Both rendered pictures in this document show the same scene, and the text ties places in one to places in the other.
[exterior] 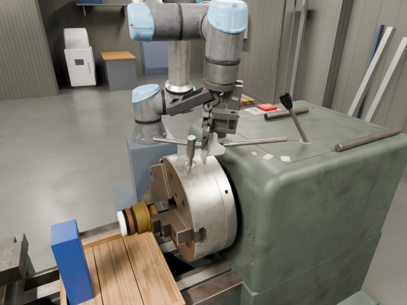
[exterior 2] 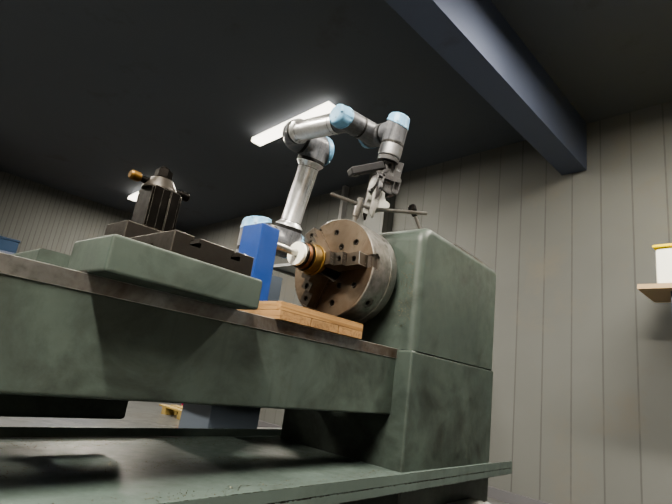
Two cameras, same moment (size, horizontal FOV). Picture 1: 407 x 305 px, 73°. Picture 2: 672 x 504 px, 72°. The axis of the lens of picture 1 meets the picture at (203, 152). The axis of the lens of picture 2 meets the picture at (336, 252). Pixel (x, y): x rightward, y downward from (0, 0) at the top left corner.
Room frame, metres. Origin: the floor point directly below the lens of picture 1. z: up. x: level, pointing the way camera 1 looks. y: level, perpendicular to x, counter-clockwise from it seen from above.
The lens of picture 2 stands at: (-0.63, 0.60, 0.76)
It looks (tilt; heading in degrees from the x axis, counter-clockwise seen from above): 15 degrees up; 338
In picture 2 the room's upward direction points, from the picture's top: 8 degrees clockwise
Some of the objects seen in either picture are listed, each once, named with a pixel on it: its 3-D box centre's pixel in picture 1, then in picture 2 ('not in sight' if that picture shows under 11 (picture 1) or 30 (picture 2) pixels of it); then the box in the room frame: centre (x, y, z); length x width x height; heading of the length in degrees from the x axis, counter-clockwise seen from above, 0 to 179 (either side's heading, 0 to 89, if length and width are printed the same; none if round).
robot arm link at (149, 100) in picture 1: (148, 101); (256, 233); (1.15, 0.24, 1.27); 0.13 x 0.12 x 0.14; 105
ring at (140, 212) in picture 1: (140, 218); (309, 258); (0.61, 0.18, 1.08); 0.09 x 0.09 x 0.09; 26
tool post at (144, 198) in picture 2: not in sight; (157, 212); (0.49, 0.61, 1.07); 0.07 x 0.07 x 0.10; 26
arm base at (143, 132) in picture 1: (149, 127); not in sight; (1.15, 0.24, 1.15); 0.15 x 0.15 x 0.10
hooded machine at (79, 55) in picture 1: (80, 58); not in sight; (7.09, 3.04, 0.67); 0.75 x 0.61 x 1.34; 21
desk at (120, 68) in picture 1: (119, 69); not in sight; (7.21, 2.16, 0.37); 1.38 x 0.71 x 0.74; 22
